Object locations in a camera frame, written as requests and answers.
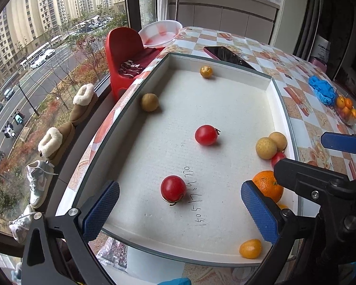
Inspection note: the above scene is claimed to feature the small orange kumquat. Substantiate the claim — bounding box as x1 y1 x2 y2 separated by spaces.
239 239 262 259

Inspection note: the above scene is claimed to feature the large orange mandarin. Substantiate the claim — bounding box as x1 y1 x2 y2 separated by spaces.
252 171 284 203

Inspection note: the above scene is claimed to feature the red cherry tomato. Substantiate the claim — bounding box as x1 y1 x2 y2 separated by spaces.
160 175 186 206

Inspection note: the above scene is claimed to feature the round tan longan fruit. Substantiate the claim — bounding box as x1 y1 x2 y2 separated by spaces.
141 93 159 112

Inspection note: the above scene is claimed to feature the blue gloved hand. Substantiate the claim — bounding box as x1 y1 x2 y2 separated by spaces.
157 277 192 285

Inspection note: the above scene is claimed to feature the glass fruit bowl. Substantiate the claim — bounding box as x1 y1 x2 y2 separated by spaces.
334 94 356 126

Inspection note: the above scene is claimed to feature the white sneaker lower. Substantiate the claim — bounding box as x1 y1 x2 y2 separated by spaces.
9 204 36 244

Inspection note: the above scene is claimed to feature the white sneaker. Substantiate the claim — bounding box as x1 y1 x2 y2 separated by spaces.
26 160 56 209
9 204 36 244

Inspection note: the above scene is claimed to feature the floral checkered tablecloth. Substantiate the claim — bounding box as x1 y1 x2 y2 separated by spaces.
56 26 356 285

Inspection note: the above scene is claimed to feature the blue plastic bag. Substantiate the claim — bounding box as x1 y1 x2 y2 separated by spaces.
308 76 337 106

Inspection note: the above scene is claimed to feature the tan longan right back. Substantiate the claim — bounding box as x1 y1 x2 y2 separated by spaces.
269 132 287 152

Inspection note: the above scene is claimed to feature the tan longan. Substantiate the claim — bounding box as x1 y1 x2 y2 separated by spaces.
255 137 278 160
269 132 287 152

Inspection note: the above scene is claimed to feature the white sneaker upper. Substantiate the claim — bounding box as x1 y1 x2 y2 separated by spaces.
26 160 56 209

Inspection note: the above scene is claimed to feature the pink plastic stool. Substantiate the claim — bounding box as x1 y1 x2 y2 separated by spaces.
309 57 327 73

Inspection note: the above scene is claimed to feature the tan longan right front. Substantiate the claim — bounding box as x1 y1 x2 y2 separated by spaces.
255 137 278 160

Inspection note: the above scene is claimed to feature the white paper bag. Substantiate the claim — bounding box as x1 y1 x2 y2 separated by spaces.
310 34 331 64

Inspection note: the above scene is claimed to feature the brown fleece boot near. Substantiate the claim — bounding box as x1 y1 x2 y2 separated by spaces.
38 122 75 166

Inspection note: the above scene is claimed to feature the brown fleece boot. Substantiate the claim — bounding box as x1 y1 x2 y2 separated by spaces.
69 83 98 126
38 122 75 166

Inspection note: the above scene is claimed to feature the red tomato in tray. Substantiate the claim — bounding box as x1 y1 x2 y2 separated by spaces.
195 125 220 146

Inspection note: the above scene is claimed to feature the green white tray box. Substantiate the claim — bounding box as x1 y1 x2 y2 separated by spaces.
73 53 298 267

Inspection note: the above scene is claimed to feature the brown fleece boot far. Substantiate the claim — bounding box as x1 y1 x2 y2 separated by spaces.
69 83 98 126

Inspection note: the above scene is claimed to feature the black smartphone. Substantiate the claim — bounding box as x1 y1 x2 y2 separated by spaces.
203 46 254 70

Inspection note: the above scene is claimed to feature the kumquat in tray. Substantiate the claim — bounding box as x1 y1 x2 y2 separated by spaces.
200 66 213 79

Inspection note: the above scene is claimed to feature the white cabinet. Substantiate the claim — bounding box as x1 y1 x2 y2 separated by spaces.
168 0 280 43

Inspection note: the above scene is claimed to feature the red plastic chair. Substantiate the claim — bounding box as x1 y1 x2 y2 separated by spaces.
105 27 162 102

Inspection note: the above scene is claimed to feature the white plastic basin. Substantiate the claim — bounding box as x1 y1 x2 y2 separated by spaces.
139 20 183 48

